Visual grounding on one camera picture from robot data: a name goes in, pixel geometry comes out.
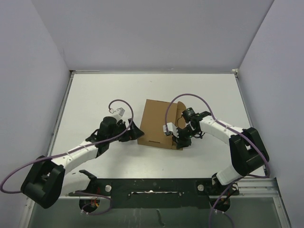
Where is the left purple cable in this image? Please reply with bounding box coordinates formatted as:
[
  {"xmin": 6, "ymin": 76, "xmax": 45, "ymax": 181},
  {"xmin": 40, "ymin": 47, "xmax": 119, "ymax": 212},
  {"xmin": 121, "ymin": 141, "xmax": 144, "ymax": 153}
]
[{"xmin": 0, "ymin": 99, "xmax": 134, "ymax": 216}]

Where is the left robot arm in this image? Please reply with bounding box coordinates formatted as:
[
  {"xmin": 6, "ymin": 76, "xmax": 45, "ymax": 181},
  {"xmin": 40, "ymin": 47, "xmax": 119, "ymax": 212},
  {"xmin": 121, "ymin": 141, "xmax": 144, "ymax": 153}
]
[{"xmin": 20, "ymin": 116, "xmax": 144, "ymax": 209}]

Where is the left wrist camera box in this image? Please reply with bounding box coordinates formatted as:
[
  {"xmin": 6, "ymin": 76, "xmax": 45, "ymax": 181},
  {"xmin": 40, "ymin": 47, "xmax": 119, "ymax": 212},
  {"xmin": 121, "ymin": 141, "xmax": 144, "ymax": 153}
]
[{"xmin": 109, "ymin": 107, "xmax": 125, "ymax": 122}]

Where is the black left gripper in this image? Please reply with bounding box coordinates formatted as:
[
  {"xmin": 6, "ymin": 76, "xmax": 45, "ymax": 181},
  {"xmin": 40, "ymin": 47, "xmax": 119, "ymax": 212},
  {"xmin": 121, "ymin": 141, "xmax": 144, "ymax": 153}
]
[{"xmin": 107, "ymin": 118, "xmax": 143, "ymax": 142}]

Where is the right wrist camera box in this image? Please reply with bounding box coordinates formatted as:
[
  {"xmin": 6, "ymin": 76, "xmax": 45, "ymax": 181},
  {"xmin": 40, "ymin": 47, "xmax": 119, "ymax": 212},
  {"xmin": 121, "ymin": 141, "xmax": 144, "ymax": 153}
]
[{"xmin": 163, "ymin": 123, "xmax": 179, "ymax": 138}]

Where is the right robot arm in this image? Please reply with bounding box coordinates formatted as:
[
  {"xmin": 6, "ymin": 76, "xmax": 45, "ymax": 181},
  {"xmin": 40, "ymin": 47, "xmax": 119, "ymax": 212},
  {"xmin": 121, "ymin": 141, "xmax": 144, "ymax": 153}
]
[{"xmin": 167, "ymin": 108, "xmax": 269, "ymax": 194}]

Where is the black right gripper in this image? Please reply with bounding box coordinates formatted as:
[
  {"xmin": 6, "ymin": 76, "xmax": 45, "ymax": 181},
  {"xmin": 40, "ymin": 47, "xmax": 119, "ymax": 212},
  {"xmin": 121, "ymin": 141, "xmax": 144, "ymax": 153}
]
[{"xmin": 171, "ymin": 125, "xmax": 199, "ymax": 149}]

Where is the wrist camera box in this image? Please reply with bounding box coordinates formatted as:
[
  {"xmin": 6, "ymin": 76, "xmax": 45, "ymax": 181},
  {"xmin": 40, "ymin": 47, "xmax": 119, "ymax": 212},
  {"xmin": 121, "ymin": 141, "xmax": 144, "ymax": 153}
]
[
  {"xmin": 109, "ymin": 107, "xmax": 125, "ymax": 122},
  {"xmin": 163, "ymin": 123, "xmax": 179, "ymax": 138}
]

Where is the brown cardboard box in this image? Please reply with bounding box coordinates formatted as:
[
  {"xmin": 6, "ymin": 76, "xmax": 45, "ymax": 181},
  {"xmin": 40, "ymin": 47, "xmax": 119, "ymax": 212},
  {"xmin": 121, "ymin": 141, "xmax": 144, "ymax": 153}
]
[{"xmin": 137, "ymin": 99, "xmax": 186, "ymax": 150}]

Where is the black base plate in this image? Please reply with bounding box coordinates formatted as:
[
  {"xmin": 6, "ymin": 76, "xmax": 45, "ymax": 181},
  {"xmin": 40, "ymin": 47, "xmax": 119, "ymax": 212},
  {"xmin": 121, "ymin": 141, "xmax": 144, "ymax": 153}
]
[{"xmin": 70, "ymin": 178, "xmax": 239, "ymax": 212}]

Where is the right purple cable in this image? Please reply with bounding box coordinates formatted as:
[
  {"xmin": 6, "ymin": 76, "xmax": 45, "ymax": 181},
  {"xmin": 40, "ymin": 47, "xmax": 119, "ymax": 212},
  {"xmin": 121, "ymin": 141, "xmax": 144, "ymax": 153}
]
[{"xmin": 165, "ymin": 94, "xmax": 271, "ymax": 228}]

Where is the purple cable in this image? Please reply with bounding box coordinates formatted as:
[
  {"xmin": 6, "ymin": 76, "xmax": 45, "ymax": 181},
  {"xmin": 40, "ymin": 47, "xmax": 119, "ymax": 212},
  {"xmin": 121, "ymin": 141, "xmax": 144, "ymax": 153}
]
[
  {"xmin": 0, "ymin": 99, "xmax": 134, "ymax": 216},
  {"xmin": 165, "ymin": 94, "xmax": 271, "ymax": 228}
]

